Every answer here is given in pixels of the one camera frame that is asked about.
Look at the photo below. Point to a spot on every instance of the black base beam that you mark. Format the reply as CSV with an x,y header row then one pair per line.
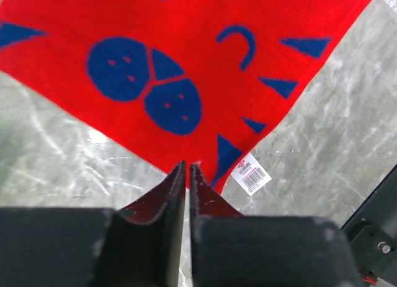
x,y
371,233

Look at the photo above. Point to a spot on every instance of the red and blue towel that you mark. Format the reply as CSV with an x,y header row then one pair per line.
x,y
171,80

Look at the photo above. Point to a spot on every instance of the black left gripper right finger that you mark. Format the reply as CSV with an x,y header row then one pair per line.
x,y
231,249

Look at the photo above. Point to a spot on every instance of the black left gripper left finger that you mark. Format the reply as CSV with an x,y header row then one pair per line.
x,y
138,245

